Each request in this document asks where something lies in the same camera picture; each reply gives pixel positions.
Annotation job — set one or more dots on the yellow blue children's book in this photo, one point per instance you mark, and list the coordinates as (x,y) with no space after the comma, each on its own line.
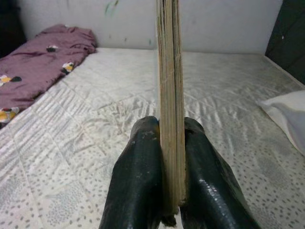
(170,95)

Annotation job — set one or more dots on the white quilted mattress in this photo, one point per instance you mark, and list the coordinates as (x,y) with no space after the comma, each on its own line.
(95,119)

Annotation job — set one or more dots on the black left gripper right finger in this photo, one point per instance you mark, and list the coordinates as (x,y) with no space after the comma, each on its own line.
(209,190)

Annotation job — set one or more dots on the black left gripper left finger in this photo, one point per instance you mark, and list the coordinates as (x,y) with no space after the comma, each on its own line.
(135,179)

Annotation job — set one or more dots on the black tufted headboard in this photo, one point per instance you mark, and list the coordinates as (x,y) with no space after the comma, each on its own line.
(290,35)

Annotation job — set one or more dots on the purple cartoon print blanket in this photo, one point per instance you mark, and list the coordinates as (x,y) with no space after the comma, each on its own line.
(35,66)

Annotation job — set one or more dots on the black printed bag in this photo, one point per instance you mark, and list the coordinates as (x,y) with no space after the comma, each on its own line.
(9,23)

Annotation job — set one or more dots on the white pillow with green tree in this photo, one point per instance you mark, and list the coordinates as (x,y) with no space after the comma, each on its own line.
(288,112)

